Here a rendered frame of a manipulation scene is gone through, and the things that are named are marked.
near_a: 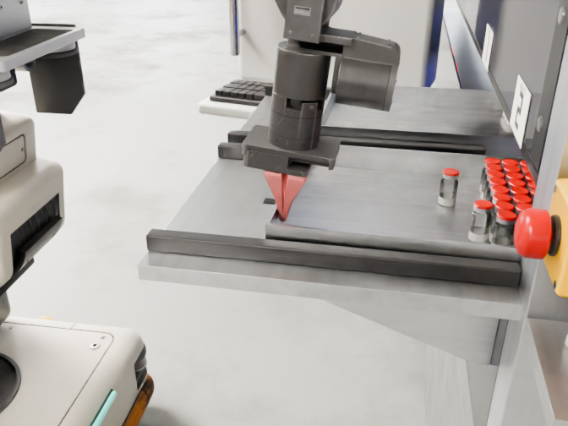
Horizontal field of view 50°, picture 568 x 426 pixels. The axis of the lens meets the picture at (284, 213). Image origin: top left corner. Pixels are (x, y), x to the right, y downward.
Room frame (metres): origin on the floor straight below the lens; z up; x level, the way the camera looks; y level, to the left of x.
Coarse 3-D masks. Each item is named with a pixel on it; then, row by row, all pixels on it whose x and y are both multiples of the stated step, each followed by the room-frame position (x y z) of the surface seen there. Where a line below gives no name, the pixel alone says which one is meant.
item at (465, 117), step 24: (408, 96) 1.14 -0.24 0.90; (432, 96) 1.13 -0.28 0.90; (456, 96) 1.13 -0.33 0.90; (480, 96) 1.12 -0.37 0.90; (336, 120) 1.04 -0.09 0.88; (360, 120) 1.04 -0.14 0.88; (384, 120) 1.04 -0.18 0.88; (408, 120) 1.04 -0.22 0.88; (432, 120) 1.04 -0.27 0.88; (456, 120) 1.04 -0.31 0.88; (480, 120) 1.04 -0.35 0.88; (504, 120) 1.04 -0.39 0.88; (456, 144) 0.88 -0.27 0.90; (480, 144) 0.87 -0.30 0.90; (504, 144) 0.87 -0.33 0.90
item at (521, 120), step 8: (520, 80) 0.69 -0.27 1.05; (520, 88) 0.68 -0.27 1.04; (520, 96) 0.67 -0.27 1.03; (528, 96) 0.63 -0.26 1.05; (520, 104) 0.66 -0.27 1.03; (528, 104) 0.62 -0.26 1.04; (512, 112) 0.70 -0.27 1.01; (512, 120) 0.69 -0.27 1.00; (520, 120) 0.65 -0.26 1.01; (512, 128) 0.68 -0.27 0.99; (520, 128) 0.64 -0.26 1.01; (520, 136) 0.63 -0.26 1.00; (520, 144) 0.63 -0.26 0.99
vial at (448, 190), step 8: (448, 176) 0.70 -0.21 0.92; (456, 176) 0.70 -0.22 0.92; (440, 184) 0.70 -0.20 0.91; (448, 184) 0.70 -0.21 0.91; (456, 184) 0.70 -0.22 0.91; (440, 192) 0.70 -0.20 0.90; (448, 192) 0.69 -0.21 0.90; (456, 192) 0.70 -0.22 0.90; (440, 200) 0.70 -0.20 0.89; (448, 200) 0.69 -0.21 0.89
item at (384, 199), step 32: (352, 160) 0.82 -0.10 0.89; (384, 160) 0.81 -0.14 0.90; (416, 160) 0.81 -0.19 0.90; (448, 160) 0.80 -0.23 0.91; (480, 160) 0.79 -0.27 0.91; (320, 192) 0.74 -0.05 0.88; (352, 192) 0.74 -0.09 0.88; (384, 192) 0.74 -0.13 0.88; (416, 192) 0.74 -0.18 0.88; (288, 224) 0.65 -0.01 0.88; (320, 224) 0.65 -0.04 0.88; (352, 224) 0.65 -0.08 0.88; (384, 224) 0.65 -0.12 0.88; (416, 224) 0.65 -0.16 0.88; (448, 224) 0.65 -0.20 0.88; (480, 256) 0.54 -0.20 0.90; (512, 256) 0.54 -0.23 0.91
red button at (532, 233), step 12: (528, 216) 0.42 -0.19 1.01; (540, 216) 0.42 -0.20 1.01; (516, 228) 0.42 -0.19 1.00; (528, 228) 0.41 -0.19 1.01; (540, 228) 0.41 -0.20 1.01; (552, 228) 0.42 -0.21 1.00; (516, 240) 0.42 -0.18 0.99; (528, 240) 0.41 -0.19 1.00; (540, 240) 0.40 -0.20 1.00; (528, 252) 0.40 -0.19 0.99; (540, 252) 0.40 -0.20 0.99
